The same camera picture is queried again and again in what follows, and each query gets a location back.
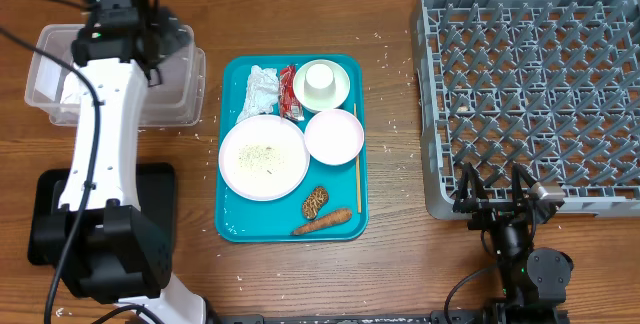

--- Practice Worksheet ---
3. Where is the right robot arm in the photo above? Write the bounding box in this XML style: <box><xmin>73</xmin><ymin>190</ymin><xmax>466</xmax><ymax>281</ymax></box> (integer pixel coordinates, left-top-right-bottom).
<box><xmin>439</xmin><ymin>163</ymin><xmax>574</xmax><ymax>324</ymax></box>

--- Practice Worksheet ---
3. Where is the white-green bowl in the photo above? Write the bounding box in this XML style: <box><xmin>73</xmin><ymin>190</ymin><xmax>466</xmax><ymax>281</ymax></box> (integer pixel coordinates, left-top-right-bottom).
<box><xmin>293</xmin><ymin>59</ymin><xmax>351</xmax><ymax>113</ymax></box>

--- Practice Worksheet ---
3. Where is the white cup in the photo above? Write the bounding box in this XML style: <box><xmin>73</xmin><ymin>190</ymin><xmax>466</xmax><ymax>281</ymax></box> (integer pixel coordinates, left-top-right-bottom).
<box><xmin>304</xmin><ymin>63</ymin><xmax>335</xmax><ymax>102</ymax></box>

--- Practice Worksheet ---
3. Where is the large white plate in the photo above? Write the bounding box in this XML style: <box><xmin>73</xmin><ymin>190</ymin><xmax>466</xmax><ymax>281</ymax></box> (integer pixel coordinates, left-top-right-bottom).
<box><xmin>218</xmin><ymin>115</ymin><xmax>310</xmax><ymax>202</ymax></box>

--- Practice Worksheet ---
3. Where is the brown patterned cookie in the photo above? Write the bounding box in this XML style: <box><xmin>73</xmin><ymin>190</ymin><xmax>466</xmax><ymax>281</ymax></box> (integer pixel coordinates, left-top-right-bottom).
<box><xmin>302</xmin><ymin>186</ymin><xmax>329</xmax><ymax>220</ymax></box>

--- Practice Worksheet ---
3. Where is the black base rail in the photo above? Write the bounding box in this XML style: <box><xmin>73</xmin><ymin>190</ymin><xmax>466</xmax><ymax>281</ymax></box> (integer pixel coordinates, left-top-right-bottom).
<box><xmin>221</xmin><ymin>310</ymin><xmax>571</xmax><ymax>324</ymax></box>

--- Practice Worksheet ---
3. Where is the small pink bowl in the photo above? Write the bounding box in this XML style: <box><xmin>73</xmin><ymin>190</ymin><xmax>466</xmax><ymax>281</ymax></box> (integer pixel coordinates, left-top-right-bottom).
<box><xmin>304</xmin><ymin>109</ymin><xmax>365</xmax><ymax>166</ymax></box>

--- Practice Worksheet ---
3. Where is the red snack wrapper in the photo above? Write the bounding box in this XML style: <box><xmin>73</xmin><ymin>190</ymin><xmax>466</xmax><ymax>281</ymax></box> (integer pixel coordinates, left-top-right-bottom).
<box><xmin>278</xmin><ymin>65</ymin><xmax>305</xmax><ymax>122</ymax></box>

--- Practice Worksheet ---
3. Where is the black waste tray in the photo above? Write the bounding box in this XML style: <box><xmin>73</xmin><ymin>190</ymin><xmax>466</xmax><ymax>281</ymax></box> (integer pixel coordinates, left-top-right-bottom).
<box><xmin>27</xmin><ymin>162</ymin><xmax>178</xmax><ymax>266</ymax></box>

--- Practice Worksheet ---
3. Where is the white tissue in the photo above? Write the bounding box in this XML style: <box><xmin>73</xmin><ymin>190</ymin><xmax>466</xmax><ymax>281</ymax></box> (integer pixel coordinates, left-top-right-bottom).
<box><xmin>60</xmin><ymin>73</ymin><xmax>87</xmax><ymax>105</ymax></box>
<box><xmin>236</xmin><ymin>65</ymin><xmax>279</xmax><ymax>123</ymax></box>

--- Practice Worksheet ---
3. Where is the wooden chopstick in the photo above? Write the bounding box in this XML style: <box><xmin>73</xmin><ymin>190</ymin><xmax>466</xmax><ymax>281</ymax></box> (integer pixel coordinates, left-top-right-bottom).
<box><xmin>353</xmin><ymin>102</ymin><xmax>362</xmax><ymax>214</ymax></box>

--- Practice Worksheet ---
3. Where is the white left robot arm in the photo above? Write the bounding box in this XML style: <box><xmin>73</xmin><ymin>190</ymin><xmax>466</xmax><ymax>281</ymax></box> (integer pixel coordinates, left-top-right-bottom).
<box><xmin>30</xmin><ymin>0</ymin><xmax>218</xmax><ymax>323</ymax></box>

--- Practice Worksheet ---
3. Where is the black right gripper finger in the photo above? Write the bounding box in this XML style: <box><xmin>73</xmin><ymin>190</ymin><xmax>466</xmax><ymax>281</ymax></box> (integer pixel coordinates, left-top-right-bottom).
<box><xmin>511</xmin><ymin>163</ymin><xmax>536</xmax><ymax>203</ymax></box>
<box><xmin>457</xmin><ymin>163</ymin><xmax>488</xmax><ymax>204</ymax></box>

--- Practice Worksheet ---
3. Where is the clear plastic waste bin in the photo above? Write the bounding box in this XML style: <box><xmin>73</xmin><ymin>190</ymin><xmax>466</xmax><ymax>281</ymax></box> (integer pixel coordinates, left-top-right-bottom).
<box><xmin>24</xmin><ymin>24</ymin><xmax>206</xmax><ymax>128</ymax></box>

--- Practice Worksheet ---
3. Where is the crumpled white tissue in bin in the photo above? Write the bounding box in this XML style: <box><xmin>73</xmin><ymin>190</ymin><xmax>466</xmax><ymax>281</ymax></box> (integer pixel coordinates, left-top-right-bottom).
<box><xmin>60</xmin><ymin>73</ymin><xmax>87</xmax><ymax>105</ymax></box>

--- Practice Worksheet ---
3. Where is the orange carrot piece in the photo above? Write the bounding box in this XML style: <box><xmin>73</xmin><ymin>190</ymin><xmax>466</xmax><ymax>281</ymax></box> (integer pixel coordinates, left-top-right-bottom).
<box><xmin>292</xmin><ymin>208</ymin><xmax>352</xmax><ymax>236</ymax></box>

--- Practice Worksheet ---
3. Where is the grey dishwasher rack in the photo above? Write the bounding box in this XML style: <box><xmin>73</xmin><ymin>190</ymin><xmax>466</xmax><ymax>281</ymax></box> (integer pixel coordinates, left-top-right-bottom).
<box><xmin>411</xmin><ymin>0</ymin><xmax>639</xmax><ymax>220</ymax></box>

